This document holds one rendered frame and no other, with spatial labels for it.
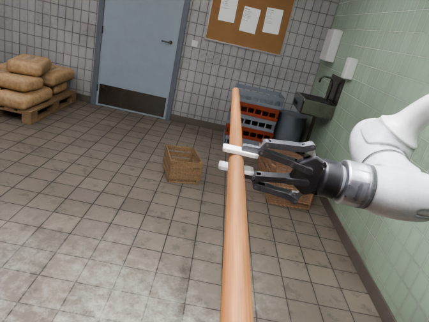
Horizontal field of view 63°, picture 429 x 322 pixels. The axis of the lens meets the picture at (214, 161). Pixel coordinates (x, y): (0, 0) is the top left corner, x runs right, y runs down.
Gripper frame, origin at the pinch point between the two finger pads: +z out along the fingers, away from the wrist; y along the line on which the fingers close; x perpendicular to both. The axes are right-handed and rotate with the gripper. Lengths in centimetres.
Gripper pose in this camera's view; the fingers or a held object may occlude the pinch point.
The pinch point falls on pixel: (237, 159)
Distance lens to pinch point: 70.1
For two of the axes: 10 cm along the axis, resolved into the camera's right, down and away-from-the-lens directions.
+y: -2.0, 9.1, 3.6
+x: 0.5, -3.6, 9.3
